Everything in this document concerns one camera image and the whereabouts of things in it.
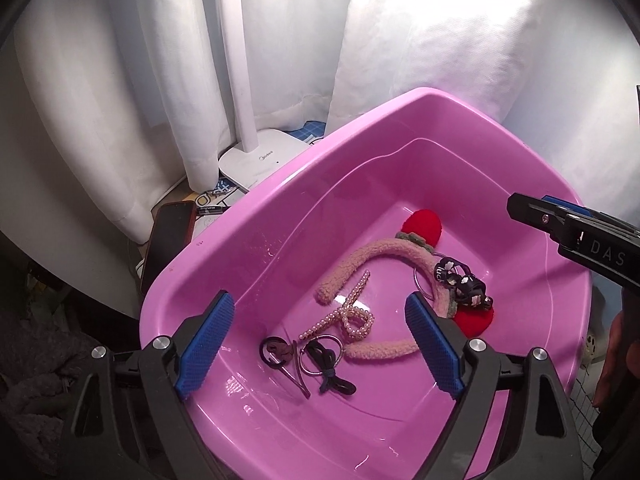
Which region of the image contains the black printed ribbon clip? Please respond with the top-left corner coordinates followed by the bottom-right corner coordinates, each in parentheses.
top-left (434, 257), bottom-right (494, 310)

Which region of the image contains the pearl gold claw clip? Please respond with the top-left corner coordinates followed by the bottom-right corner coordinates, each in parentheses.
top-left (298, 270), bottom-right (374, 342)

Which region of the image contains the pink fuzzy headband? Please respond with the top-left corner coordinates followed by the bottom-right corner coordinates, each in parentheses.
top-left (308, 209), bottom-right (495, 364)

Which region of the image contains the black knotted hair tie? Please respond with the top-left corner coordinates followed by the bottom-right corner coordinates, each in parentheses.
top-left (304, 337), bottom-right (358, 396)

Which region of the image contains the silver metal bangle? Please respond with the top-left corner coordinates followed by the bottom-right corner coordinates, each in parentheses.
top-left (298, 334), bottom-right (344, 378)

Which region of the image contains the right hand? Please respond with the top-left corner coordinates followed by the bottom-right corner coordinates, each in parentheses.
top-left (592, 312), bottom-right (639, 408)

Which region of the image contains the brown hair pin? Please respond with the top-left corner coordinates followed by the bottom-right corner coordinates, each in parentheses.
top-left (280, 341), bottom-right (311, 400)

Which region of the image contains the dark red phone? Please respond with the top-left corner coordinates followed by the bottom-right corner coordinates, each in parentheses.
top-left (140, 200), bottom-right (196, 297)

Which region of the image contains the pink plastic basin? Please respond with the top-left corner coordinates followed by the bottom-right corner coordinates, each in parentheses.
top-left (138, 86), bottom-right (594, 480)

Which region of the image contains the purple fuzzy garment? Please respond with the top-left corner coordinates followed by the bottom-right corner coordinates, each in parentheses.
top-left (1, 311), bottom-right (96, 478)

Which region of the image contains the white desk lamp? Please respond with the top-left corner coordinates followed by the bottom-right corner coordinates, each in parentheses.
top-left (219, 0), bottom-right (308, 192)

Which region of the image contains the white curtain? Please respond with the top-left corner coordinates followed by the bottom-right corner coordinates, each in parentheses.
top-left (12, 0), bottom-right (639, 244)

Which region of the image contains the thin clear ring bangle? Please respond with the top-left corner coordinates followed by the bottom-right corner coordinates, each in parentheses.
top-left (413, 262), bottom-right (447, 304)

